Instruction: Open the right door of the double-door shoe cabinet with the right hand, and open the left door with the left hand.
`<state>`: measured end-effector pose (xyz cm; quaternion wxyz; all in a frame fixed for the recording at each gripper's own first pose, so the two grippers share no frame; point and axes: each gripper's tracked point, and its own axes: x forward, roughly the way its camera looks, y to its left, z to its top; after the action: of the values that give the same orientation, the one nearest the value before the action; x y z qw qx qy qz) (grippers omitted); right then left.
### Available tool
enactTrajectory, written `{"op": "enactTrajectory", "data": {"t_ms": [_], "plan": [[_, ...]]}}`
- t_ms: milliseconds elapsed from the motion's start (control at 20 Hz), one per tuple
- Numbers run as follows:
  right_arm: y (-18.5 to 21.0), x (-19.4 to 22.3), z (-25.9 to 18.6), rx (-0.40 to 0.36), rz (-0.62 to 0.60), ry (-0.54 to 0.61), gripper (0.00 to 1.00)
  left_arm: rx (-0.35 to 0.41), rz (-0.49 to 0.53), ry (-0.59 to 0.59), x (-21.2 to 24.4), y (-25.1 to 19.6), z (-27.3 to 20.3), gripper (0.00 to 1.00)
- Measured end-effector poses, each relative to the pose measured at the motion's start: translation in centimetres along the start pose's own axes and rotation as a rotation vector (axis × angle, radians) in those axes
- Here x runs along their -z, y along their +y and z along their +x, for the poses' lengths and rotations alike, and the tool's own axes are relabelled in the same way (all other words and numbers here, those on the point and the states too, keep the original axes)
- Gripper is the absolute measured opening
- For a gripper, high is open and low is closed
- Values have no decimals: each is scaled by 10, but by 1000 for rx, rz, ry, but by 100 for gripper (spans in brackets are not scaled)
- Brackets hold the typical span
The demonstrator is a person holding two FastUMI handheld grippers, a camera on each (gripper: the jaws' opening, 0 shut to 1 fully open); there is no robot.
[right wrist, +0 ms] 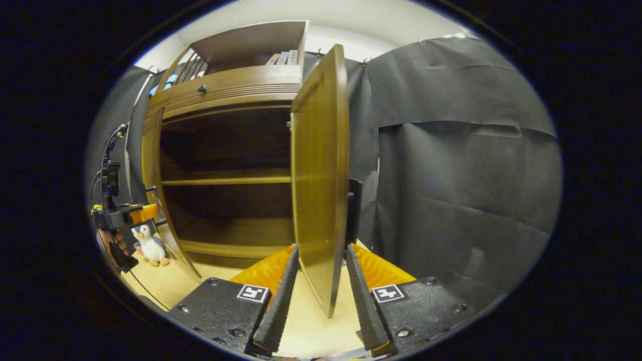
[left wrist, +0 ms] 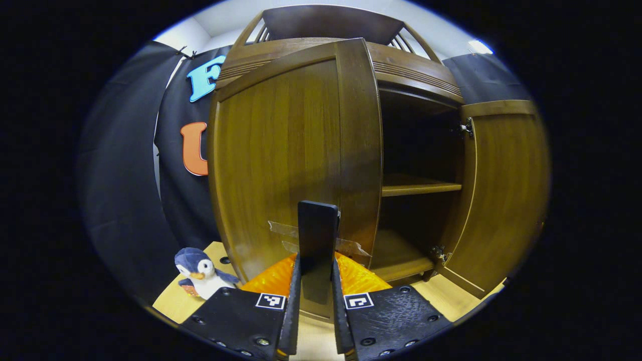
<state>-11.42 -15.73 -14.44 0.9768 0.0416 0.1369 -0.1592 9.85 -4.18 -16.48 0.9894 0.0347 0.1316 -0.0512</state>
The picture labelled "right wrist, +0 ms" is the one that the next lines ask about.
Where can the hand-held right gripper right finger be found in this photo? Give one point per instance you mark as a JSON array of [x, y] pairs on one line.
[[363, 311]]

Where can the penguin plush toy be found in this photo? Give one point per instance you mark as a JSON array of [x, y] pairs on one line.
[[150, 245]]

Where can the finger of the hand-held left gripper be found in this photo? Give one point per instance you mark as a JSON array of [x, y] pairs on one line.
[[144, 213], [150, 188]]

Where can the wooden drawer with black knob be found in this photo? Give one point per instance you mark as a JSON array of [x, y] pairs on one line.
[[235, 85]]

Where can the wooden inner shelf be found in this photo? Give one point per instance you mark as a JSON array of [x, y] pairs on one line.
[[225, 180]]

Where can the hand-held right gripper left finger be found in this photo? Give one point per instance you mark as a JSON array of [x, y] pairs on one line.
[[276, 311]]

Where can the wooden double-door shoe cabinet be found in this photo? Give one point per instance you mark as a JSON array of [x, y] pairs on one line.
[[225, 145]]

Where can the black backdrop cloth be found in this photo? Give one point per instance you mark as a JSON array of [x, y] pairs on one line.
[[451, 175]]

